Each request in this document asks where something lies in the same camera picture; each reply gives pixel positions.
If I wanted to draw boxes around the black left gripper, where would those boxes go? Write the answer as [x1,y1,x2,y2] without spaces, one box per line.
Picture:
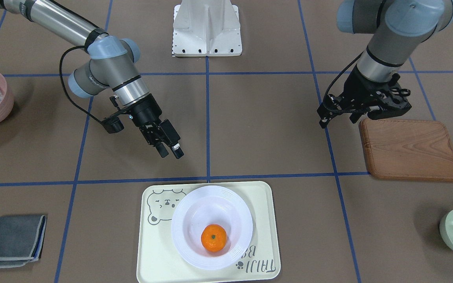
[317,67,412,129]

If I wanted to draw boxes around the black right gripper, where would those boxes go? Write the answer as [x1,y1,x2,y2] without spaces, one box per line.
[102,94,184,159]

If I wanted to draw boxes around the white round plate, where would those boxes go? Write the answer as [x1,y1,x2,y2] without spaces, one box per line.
[171,185,254,270]

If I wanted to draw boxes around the orange fruit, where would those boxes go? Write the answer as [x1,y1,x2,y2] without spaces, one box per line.
[200,224,228,253]

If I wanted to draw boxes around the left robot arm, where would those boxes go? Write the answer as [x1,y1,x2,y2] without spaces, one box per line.
[317,0,453,129]

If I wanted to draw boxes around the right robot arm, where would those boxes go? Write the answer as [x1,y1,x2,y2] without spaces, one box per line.
[0,0,184,159]

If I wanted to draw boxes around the cream bear print tray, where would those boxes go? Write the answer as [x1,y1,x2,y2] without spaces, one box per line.
[136,181,281,283]

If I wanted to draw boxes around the wooden cutting board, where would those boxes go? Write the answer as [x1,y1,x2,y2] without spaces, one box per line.
[359,118,453,182]

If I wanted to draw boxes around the folded grey cloth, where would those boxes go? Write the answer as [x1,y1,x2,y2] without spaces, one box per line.
[0,214,48,269]

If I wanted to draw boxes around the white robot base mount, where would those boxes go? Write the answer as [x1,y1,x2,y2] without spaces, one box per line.
[171,0,243,57]

